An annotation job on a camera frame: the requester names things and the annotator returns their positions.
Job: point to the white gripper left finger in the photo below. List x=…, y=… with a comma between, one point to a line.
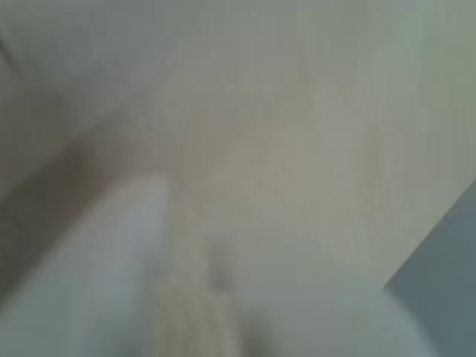
x=93, y=279

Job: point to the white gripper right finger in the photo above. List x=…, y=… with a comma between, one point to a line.
x=334, y=327

